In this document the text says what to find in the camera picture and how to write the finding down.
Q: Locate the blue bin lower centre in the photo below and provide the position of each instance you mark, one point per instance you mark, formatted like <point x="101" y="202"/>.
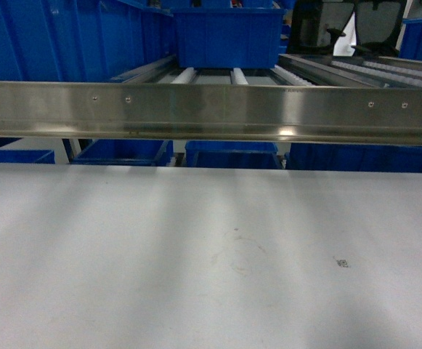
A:
<point x="232" y="155"/>

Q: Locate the blue bin lower right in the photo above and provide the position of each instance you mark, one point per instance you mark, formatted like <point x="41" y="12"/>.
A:
<point x="354" y="158"/>

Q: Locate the blue bin lower centre-left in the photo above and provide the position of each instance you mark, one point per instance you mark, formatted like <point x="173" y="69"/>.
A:
<point x="144" y="153"/>

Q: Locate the white roller conveyor track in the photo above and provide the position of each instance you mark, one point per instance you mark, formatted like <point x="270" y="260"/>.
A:
<point x="362" y="72"/>

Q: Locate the blue plastic bin on rollers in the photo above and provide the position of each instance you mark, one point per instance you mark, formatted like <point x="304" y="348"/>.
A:
<point x="246" y="38"/>

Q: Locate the small printed marker tag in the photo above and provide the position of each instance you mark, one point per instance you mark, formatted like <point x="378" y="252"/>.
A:
<point x="341" y="262"/>

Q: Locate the black office chair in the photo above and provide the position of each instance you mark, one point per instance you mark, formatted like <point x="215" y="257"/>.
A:
<point x="317" y="26"/>

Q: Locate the blue bin lower left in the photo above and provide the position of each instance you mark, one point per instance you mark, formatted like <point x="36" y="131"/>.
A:
<point x="27" y="156"/>

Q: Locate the large blue bin upper left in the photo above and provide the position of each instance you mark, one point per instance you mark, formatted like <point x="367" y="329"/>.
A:
<point x="80" y="41"/>

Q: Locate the stainless steel shelf rail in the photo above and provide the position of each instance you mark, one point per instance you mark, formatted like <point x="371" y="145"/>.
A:
<point x="211" y="112"/>

